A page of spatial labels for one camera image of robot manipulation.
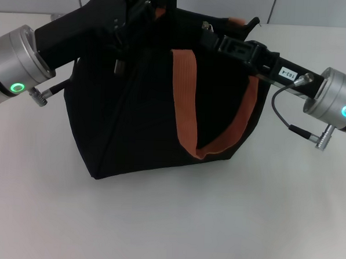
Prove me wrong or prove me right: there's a left gripper cable with plug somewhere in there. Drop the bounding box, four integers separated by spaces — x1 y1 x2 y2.
28 75 71 109

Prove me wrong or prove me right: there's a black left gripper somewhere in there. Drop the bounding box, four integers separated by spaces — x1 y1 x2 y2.
33 0 176 78

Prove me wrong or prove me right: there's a black bag with orange handles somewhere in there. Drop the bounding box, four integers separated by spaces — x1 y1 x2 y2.
59 1 268 188

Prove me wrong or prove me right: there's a right gripper cable with plug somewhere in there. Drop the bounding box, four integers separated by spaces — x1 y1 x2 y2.
269 70 338 150

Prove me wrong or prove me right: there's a gripper cable with plug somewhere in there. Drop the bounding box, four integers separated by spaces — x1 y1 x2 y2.
269 70 338 150
28 75 71 109

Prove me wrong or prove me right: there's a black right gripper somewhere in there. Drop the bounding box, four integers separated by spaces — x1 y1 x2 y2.
198 31 326 100

